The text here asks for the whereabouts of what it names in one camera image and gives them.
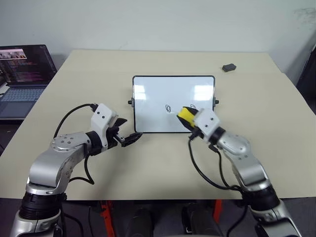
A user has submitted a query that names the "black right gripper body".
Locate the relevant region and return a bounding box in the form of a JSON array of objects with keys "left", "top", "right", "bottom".
[{"left": 189, "top": 122, "right": 199, "bottom": 137}]

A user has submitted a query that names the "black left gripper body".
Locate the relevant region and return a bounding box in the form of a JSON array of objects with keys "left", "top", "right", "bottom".
[{"left": 106, "top": 124, "right": 125, "bottom": 149}]

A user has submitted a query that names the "yellow sponge eraser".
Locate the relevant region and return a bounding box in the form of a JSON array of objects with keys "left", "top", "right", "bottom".
[{"left": 178, "top": 106, "right": 196, "bottom": 124}]

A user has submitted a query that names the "small black-framed whiteboard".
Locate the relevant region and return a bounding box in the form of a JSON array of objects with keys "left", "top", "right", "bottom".
[{"left": 128, "top": 75, "right": 220, "bottom": 134}]

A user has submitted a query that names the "small black block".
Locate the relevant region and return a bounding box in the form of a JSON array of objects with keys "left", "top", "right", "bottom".
[{"left": 221, "top": 63, "right": 237, "bottom": 73}]

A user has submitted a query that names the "red table leg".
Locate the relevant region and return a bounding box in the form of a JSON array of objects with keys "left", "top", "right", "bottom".
[
  {"left": 214, "top": 199, "right": 223, "bottom": 216},
  {"left": 99, "top": 200, "right": 116, "bottom": 237}
]

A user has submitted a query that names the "dark rounded shape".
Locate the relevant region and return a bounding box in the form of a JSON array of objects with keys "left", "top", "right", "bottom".
[
  {"left": 125, "top": 206, "right": 160, "bottom": 237},
  {"left": 182, "top": 201, "right": 224, "bottom": 237}
]

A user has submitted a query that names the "open blue laptop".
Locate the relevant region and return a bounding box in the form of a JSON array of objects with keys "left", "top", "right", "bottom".
[{"left": 0, "top": 44, "right": 58, "bottom": 120}]

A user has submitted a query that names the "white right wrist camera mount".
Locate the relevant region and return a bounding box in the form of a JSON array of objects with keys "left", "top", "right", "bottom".
[{"left": 193, "top": 108, "right": 221, "bottom": 144}]

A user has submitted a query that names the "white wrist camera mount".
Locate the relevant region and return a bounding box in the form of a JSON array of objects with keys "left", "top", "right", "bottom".
[
  {"left": 193, "top": 108, "right": 221, "bottom": 144},
  {"left": 90, "top": 103, "right": 119, "bottom": 150}
]

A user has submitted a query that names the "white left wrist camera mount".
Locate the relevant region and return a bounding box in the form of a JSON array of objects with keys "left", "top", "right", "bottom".
[{"left": 90, "top": 103, "right": 119, "bottom": 150}]

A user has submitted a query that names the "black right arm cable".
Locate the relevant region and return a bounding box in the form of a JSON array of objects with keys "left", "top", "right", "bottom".
[{"left": 188, "top": 132, "right": 245, "bottom": 194}]

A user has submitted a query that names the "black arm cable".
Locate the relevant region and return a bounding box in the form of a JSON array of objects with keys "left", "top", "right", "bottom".
[
  {"left": 53, "top": 103, "right": 99, "bottom": 186},
  {"left": 188, "top": 132, "right": 245, "bottom": 194}
]

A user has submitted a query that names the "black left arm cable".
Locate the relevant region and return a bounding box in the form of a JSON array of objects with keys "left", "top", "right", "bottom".
[{"left": 53, "top": 103, "right": 99, "bottom": 186}]

